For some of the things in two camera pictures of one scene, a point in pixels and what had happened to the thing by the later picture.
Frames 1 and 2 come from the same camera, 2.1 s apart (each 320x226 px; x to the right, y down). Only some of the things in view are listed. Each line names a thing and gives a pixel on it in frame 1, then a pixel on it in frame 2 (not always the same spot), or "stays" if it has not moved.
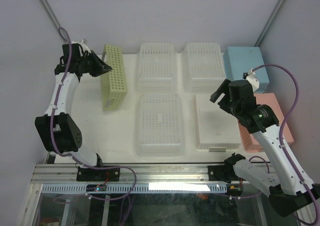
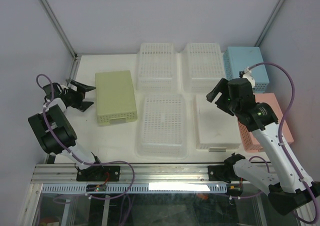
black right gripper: x=224 y=88 stays
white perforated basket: x=161 y=130 stays
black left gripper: x=101 y=67 to x=80 y=94
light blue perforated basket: x=238 y=60 stays
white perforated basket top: x=202 y=67 stays
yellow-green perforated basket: x=113 y=84 to x=115 y=99
